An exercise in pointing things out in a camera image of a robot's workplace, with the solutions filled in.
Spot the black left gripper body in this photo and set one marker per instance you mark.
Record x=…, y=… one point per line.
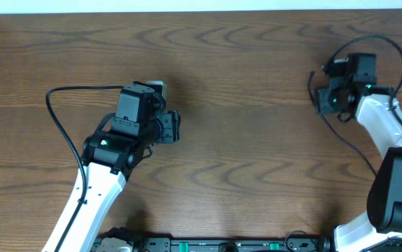
x=171, y=125

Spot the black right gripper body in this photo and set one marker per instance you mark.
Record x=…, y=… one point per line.
x=329, y=101

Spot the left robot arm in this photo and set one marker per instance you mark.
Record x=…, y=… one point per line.
x=118, y=144

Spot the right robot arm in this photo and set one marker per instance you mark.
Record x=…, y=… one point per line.
x=353, y=89

